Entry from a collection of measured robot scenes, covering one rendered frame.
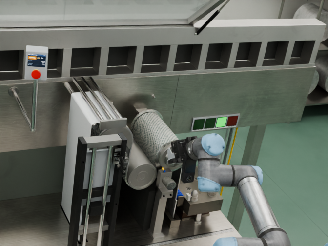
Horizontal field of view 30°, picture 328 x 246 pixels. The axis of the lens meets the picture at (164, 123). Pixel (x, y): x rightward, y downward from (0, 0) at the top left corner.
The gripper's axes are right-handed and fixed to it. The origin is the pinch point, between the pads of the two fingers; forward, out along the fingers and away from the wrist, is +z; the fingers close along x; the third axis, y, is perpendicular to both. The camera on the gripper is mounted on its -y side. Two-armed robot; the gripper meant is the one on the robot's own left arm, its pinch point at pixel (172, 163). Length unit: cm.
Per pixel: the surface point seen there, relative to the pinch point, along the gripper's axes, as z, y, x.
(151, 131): 9.7, 14.5, 2.1
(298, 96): 26, 26, -86
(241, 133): 235, 35, -186
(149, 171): 6.8, -1.6, 6.9
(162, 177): 4.6, -4.9, 2.8
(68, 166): 25.9, 5.8, 33.3
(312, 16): 191, 125, -250
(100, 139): -18.2, 9.5, 34.1
